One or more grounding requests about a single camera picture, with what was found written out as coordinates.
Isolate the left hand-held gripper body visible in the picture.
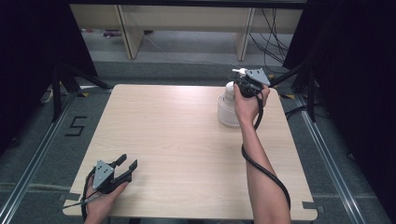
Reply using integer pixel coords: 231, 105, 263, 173
92, 160, 134, 195

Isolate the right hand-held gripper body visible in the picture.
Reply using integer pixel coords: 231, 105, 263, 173
238, 67, 272, 99

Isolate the white pump bottle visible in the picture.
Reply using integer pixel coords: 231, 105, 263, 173
223, 67, 249, 103

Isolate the white plastic basket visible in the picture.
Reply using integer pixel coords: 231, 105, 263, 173
217, 94, 243, 128

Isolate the person's right hand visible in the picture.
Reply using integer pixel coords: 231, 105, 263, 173
233, 82, 271, 127

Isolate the person's left hand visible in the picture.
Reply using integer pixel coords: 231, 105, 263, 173
84, 178, 130, 224

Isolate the grey tape strip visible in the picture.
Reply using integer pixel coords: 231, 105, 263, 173
58, 192, 82, 202
301, 201, 325, 215

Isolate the black metal stand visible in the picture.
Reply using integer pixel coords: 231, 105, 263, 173
268, 61, 318, 123
50, 61, 114, 123

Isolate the beige wooden desk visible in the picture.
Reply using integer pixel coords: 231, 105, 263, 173
69, 4, 304, 62

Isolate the black curtain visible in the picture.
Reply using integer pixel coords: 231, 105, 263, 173
0, 0, 99, 156
282, 0, 396, 217

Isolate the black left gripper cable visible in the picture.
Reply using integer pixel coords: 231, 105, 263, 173
79, 167, 104, 224

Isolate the bundle of black floor cables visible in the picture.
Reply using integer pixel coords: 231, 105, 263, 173
247, 7, 294, 75

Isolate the black floor cable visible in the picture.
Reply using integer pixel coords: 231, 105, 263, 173
284, 105, 310, 121

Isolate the metal floor rail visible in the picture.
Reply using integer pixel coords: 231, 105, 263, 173
294, 94, 366, 224
0, 92, 78, 224

